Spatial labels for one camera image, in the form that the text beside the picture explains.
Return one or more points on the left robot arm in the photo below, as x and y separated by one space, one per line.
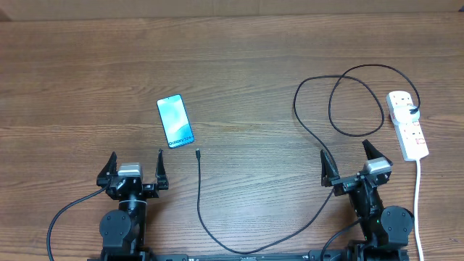
123 230

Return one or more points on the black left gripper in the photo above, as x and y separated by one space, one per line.
151 191

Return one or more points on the Galaxy smartphone blue screen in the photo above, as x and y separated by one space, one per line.
175 121

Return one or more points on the white charger adapter plug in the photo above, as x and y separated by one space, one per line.
405 114

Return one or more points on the white power strip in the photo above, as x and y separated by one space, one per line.
410 136

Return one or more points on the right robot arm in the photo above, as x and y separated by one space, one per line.
386 230

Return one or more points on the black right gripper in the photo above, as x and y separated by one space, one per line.
345 183

